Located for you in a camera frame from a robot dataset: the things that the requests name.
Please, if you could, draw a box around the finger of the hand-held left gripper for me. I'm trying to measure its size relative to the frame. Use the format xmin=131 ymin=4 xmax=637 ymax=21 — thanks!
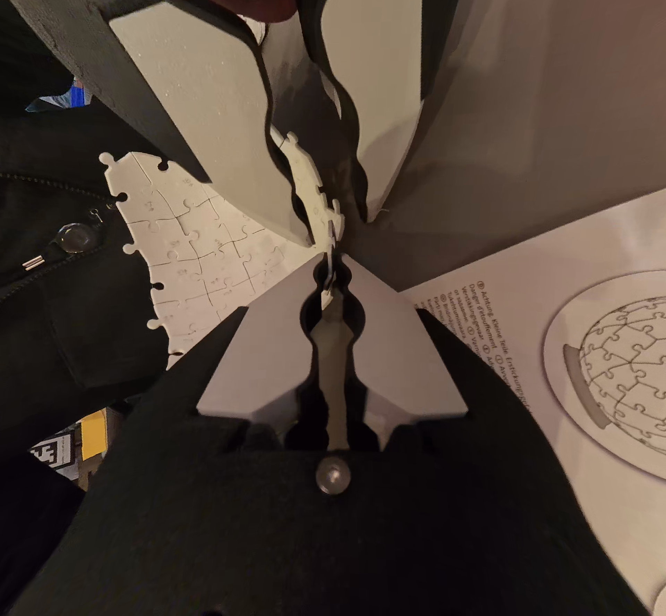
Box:
xmin=297 ymin=0 xmax=424 ymax=225
xmin=108 ymin=0 xmax=317 ymax=249

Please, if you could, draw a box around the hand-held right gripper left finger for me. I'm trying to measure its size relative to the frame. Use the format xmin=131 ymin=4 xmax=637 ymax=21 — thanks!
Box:
xmin=196 ymin=254 xmax=334 ymax=429

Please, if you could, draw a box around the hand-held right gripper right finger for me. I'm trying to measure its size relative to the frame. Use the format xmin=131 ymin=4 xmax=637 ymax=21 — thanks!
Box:
xmin=335 ymin=253 xmax=470 ymax=447

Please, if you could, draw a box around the curved white puzzle piece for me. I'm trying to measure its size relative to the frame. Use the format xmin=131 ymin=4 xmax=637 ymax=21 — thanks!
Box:
xmin=271 ymin=127 xmax=347 ymax=255

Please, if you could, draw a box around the partly built puzzle ball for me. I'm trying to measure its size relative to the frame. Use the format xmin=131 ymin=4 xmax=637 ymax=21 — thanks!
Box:
xmin=99 ymin=150 xmax=360 ymax=453

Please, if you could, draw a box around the blue object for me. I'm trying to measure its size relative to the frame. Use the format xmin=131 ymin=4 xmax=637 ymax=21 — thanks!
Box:
xmin=26 ymin=80 xmax=97 ymax=113

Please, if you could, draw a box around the white instruction sheet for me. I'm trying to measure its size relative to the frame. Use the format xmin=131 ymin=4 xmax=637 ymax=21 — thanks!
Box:
xmin=403 ymin=189 xmax=666 ymax=616

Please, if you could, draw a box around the yellow object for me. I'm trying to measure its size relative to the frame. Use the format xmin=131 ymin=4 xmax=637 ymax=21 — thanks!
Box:
xmin=78 ymin=410 xmax=108 ymax=463

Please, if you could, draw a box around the black white printed tag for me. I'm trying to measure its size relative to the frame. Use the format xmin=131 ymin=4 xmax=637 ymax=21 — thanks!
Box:
xmin=28 ymin=431 xmax=72 ymax=472

